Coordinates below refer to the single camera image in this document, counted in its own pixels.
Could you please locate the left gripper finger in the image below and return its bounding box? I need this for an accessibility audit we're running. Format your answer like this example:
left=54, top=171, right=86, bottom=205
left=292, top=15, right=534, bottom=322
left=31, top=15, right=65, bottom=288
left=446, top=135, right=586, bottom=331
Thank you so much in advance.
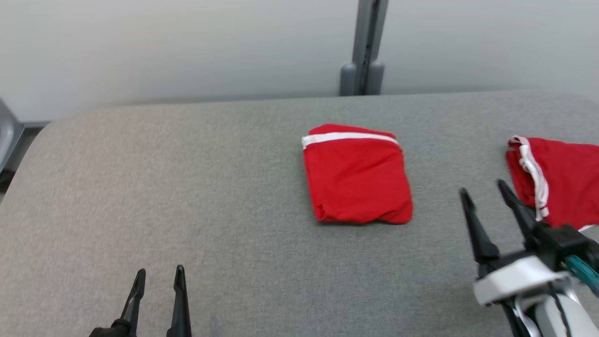
left=167, top=264, right=193, bottom=337
left=111, top=269, right=146, bottom=337

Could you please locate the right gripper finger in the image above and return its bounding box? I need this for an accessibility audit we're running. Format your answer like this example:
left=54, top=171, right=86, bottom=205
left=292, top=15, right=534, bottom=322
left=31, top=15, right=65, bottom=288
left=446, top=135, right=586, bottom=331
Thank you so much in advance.
left=459, top=187, right=500, bottom=264
left=497, top=179, right=546, bottom=249

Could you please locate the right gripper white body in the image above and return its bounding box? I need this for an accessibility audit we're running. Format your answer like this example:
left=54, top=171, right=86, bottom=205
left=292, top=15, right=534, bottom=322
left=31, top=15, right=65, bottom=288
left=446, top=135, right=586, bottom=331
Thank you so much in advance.
left=473, top=249, right=574, bottom=308

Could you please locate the red white jersey black print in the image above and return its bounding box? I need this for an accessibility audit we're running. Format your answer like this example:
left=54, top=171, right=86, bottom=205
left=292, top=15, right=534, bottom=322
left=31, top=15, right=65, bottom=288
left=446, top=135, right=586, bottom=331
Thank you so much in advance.
left=506, top=136, right=599, bottom=232

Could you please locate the red shorts white band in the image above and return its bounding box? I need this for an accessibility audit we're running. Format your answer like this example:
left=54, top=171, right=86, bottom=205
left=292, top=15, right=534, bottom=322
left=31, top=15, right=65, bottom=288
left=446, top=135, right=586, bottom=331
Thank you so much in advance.
left=301, top=124, right=414, bottom=225

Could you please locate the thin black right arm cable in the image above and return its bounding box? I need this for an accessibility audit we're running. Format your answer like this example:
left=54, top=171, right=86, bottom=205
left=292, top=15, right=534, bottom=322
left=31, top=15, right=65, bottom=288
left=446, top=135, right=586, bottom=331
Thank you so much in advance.
left=551, top=291, right=571, bottom=337

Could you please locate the grey metal frame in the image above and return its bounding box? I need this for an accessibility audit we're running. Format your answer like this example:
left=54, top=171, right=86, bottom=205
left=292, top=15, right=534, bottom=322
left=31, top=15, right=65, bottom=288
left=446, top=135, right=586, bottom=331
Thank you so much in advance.
left=0, top=99, right=25, bottom=190

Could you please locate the grey wall post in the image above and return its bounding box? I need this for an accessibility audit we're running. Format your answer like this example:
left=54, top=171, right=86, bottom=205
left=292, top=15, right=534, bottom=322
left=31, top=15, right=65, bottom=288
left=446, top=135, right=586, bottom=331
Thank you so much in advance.
left=339, top=0, right=389, bottom=96

